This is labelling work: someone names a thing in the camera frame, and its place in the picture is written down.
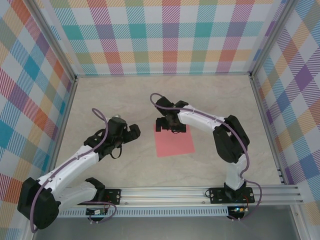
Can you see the aluminium side rail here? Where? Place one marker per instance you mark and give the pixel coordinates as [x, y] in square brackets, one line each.
[63, 125]
[265, 125]

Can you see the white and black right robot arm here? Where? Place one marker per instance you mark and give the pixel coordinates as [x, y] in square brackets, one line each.
[200, 120]

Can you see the long aluminium base rail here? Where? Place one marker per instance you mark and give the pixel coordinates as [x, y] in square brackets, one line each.
[165, 196]

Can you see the thin aluminium wall rail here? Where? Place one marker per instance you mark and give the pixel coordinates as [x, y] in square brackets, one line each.
[162, 74]

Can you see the small circuit board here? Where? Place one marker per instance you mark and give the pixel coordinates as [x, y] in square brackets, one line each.
[96, 212]
[238, 209]

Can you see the pink paper sheet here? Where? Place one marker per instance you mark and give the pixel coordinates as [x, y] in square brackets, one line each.
[175, 145]

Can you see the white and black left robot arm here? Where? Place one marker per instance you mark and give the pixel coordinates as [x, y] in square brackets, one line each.
[75, 162]

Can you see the aluminium frame post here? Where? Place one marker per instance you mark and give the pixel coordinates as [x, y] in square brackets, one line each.
[57, 42]
[271, 37]

